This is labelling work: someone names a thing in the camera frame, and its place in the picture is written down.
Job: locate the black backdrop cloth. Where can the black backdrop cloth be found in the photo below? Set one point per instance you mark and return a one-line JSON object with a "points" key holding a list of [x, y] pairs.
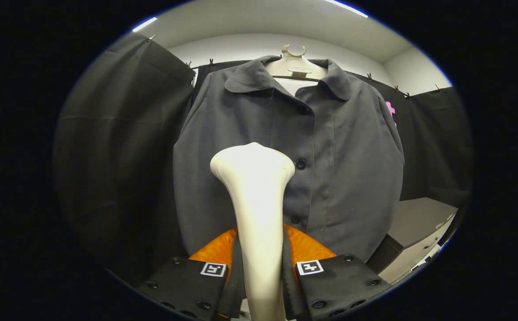
{"points": [[116, 156]]}

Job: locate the white garment steamer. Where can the white garment steamer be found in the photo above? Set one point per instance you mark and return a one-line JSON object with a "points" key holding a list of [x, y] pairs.
{"points": [[256, 196]]}

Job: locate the narrow ceiling light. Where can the narrow ceiling light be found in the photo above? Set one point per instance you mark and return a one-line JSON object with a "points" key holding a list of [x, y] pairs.
{"points": [[144, 24]]}

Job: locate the grey cabinet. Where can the grey cabinet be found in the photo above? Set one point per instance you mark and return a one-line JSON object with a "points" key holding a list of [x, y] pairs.
{"points": [[415, 218]]}

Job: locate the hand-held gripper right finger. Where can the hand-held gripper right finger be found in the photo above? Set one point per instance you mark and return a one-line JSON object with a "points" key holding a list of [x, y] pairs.
{"points": [[289, 285]]}

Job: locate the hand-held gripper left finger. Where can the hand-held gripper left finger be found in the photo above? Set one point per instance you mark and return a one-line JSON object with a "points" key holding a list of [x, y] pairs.
{"points": [[236, 285]]}

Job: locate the beige clothes hanger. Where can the beige clothes hanger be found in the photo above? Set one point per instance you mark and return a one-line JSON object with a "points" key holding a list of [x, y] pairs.
{"points": [[295, 67]]}

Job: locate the dark grey button shirt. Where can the dark grey button shirt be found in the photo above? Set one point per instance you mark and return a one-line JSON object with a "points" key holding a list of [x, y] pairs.
{"points": [[348, 169]]}

